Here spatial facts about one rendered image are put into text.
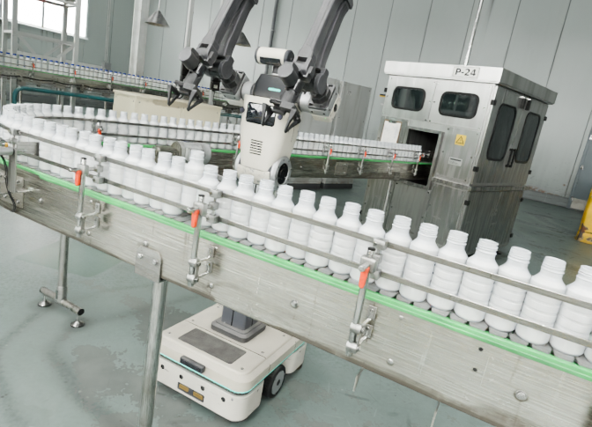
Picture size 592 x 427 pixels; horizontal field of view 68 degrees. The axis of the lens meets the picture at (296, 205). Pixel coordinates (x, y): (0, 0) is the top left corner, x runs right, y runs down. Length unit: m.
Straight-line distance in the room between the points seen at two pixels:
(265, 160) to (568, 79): 11.59
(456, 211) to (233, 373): 3.21
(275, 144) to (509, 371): 1.26
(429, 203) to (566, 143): 8.47
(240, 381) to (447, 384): 1.10
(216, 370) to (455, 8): 12.51
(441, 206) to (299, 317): 3.74
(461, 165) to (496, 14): 9.11
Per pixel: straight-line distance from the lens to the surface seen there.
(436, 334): 0.98
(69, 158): 1.63
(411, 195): 4.89
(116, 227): 1.44
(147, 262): 1.35
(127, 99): 5.29
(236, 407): 2.02
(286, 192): 1.07
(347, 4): 1.91
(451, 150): 4.69
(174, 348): 2.11
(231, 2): 2.03
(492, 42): 13.28
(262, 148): 1.90
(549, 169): 12.96
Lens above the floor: 1.36
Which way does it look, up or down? 13 degrees down
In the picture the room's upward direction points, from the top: 10 degrees clockwise
